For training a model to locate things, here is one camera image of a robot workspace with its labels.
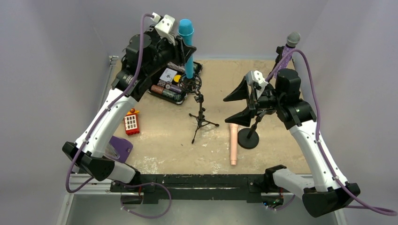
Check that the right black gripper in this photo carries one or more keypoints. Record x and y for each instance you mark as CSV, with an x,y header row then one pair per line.
x,y
253,101

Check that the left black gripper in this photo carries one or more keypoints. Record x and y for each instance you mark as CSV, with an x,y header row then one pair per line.
x,y
179,49

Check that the black tripod mic stand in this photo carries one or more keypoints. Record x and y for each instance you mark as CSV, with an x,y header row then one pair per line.
x,y
193,86

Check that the purple glitter microphone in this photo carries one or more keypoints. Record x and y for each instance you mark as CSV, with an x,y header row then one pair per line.
x,y
291,42

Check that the black round-base mic stand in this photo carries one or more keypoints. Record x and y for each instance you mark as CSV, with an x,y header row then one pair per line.
x,y
279,52

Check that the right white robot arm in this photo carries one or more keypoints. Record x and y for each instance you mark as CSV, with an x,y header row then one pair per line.
x,y
329,190

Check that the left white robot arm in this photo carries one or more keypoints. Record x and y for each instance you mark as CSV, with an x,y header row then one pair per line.
x,y
145,57

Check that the pink microphone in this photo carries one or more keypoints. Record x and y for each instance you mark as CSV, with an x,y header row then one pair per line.
x,y
233,143

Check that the yellow poker chip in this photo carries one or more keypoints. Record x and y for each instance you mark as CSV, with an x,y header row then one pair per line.
x,y
177,78

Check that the white playing card deck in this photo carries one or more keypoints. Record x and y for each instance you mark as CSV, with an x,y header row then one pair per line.
x,y
168,75

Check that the black poker chip case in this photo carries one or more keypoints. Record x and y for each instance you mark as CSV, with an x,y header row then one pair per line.
x,y
160,80

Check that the orange toy vehicle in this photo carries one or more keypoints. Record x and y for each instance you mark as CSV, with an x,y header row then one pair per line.
x,y
131,122

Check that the purple flat plastic piece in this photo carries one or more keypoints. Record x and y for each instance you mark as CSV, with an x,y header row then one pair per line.
x,y
118,149

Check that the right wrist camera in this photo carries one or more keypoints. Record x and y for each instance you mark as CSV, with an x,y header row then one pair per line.
x,y
255,78

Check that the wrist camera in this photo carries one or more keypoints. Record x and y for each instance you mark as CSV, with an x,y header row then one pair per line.
x,y
165,27
255,78

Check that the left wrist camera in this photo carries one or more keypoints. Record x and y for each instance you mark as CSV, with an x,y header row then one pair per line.
x,y
165,27

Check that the left side aluminium rail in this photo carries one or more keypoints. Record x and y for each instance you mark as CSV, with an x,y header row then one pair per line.
x,y
105,80

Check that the aluminium frame rail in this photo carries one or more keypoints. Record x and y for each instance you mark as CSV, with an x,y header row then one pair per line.
x,y
93,188

